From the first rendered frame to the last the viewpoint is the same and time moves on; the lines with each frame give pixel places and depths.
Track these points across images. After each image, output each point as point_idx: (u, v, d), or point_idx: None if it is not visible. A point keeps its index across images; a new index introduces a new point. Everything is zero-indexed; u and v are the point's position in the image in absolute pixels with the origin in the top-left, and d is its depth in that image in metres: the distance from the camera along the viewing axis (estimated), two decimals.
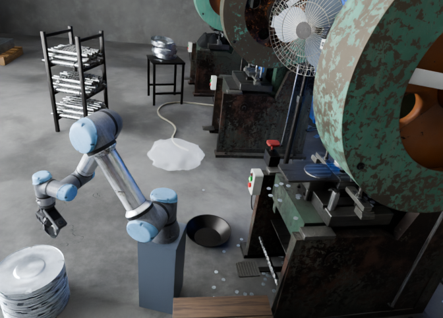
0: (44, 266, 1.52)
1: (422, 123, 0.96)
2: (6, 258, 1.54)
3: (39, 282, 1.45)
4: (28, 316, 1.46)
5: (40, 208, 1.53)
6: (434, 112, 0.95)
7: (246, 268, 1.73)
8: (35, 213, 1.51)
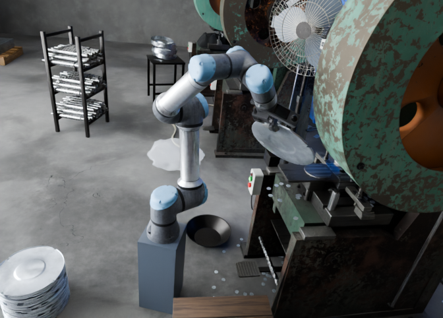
0: (271, 134, 1.32)
1: (433, 59, 0.86)
2: (312, 161, 1.30)
3: (260, 136, 1.40)
4: (28, 316, 1.46)
5: (254, 106, 1.13)
6: (442, 66, 0.88)
7: (246, 268, 1.73)
8: (252, 115, 1.13)
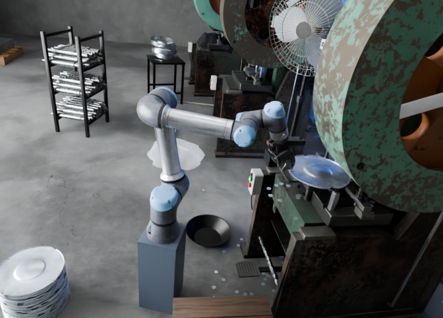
0: (304, 168, 1.49)
1: (436, 130, 0.98)
2: (348, 183, 1.43)
3: (301, 159, 1.57)
4: (28, 316, 1.46)
5: (272, 153, 1.35)
6: None
7: (246, 268, 1.73)
8: (277, 158, 1.34)
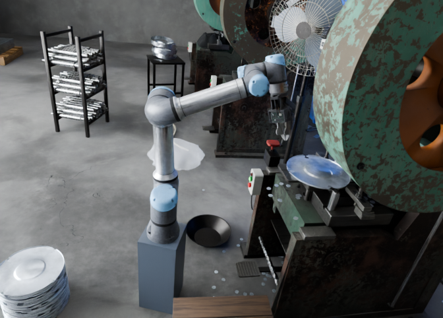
0: (320, 177, 1.44)
1: None
2: (327, 159, 1.60)
3: (300, 175, 1.44)
4: (28, 316, 1.46)
5: (277, 109, 1.31)
6: None
7: (246, 268, 1.73)
8: (284, 111, 1.30)
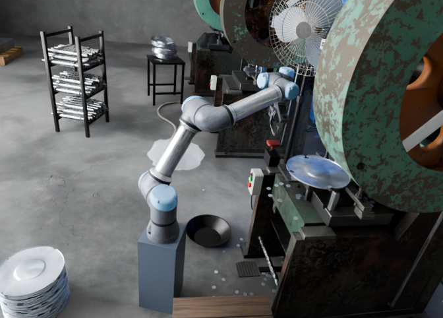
0: (331, 172, 1.49)
1: None
2: (289, 159, 1.56)
3: (335, 183, 1.42)
4: (28, 316, 1.46)
5: None
6: None
7: (246, 268, 1.73)
8: (269, 106, 1.73)
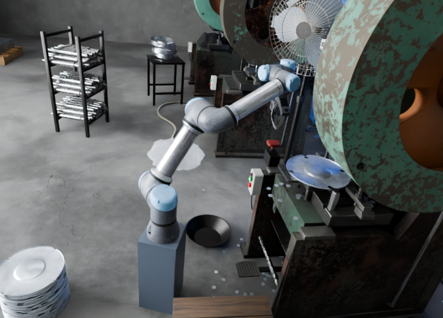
0: (314, 163, 1.55)
1: None
2: (306, 183, 1.39)
3: (332, 166, 1.55)
4: (28, 316, 1.46)
5: None
6: None
7: (246, 268, 1.73)
8: (271, 99, 1.71)
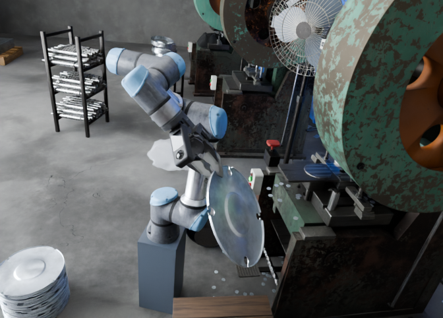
0: (249, 220, 0.96)
1: None
2: (211, 175, 0.87)
3: (251, 249, 0.91)
4: (28, 316, 1.46)
5: None
6: None
7: (246, 268, 1.73)
8: None
